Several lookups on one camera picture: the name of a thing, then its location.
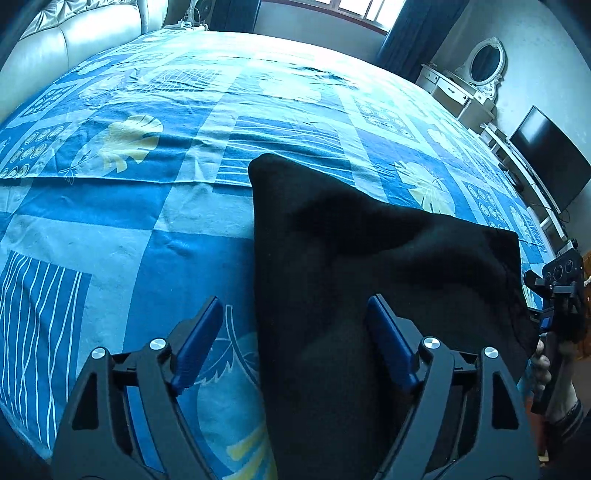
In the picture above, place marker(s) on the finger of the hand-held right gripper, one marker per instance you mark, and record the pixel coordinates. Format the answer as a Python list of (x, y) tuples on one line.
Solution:
[(534, 280)]

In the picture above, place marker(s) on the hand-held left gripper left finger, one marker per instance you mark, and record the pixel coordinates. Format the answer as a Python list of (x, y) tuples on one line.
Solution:
[(198, 344)]

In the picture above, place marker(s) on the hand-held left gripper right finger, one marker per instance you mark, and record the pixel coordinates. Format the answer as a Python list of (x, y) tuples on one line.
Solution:
[(392, 344)]

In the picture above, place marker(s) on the black pants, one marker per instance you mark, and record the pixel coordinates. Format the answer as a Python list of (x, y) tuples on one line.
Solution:
[(323, 277)]

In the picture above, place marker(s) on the person's right forearm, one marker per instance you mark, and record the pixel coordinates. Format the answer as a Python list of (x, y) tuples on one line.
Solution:
[(572, 434)]

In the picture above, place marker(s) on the person's right hand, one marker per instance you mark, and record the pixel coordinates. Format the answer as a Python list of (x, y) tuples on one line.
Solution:
[(542, 369)]

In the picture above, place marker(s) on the white tv stand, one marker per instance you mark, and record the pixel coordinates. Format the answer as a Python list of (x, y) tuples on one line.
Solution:
[(526, 170)]

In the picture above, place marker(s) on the black flat television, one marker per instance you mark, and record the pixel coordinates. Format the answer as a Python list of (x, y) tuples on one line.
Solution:
[(554, 157)]

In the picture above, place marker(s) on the blue patterned bed sheet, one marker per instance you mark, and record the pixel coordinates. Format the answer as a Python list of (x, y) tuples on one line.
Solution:
[(161, 207)]

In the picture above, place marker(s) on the white dressing table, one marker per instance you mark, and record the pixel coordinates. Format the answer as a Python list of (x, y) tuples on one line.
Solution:
[(452, 90)]

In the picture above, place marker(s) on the oval vanity mirror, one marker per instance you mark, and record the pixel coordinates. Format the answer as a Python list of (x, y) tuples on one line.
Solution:
[(485, 62)]

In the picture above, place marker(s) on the dark blue curtain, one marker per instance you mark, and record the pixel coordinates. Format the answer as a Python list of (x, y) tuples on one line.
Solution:
[(415, 41), (235, 14)]

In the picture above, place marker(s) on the tufted leather headboard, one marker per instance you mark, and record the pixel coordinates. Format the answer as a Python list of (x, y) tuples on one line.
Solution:
[(69, 41)]

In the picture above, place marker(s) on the white standing fan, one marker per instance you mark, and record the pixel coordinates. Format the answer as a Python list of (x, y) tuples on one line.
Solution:
[(196, 14)]

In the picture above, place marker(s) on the window with red frame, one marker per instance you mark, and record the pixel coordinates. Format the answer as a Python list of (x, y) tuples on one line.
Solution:
[(332, 11)]

